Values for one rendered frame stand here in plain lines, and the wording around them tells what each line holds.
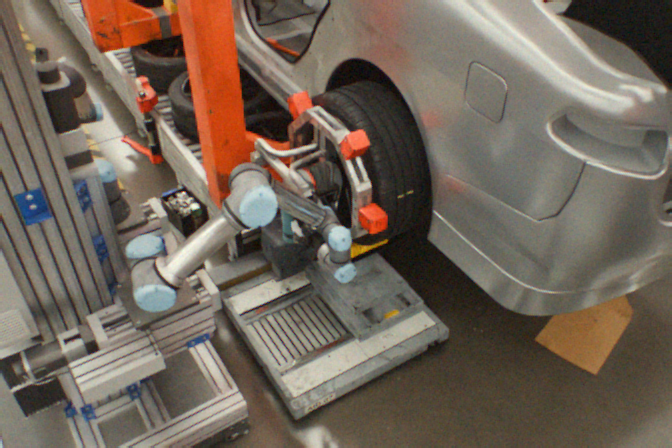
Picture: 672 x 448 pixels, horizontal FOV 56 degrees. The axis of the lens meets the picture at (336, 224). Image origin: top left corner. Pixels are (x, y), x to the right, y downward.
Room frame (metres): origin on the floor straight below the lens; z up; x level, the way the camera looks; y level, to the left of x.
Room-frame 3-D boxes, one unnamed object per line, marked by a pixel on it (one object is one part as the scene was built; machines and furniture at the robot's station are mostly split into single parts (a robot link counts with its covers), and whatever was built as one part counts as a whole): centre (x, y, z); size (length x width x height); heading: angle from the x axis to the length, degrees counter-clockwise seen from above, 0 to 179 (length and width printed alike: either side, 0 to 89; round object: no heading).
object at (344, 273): (1.58, -0.01, 0.85); 0.11 x 0.08 x 0.09; 32
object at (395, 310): (2.16, -0.13, 0.13); 0.50 x 0.36 x 0.10; 32
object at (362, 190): (2.10, 0.03, 0.85); 0.54 x 0.07 x 0.54; 32
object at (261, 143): (2.12, 0.19, 1.03); 0.19 x 0.18 x 0.11; 122
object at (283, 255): (2.35, 0.15, 0.26); 0.42 x 0.18 x 0.35; 122
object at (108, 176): (1.90, 0.88, 0.98); 0.13 x 0.12 x 0.14; 108
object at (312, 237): (1.72, 0.07, 0.86); 0.12 x 0.08 x 0.09; 32
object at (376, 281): (2.19, -0.11, 0.32); 0.40 x 0.30 x 0.28; 32
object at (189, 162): (3.45, 1.13, 0.28); 2.47 x 0.09 x 0.22; 32
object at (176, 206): (2.30, 0.71, 0.51); 0.20 x 0.14 x 0.13; 40
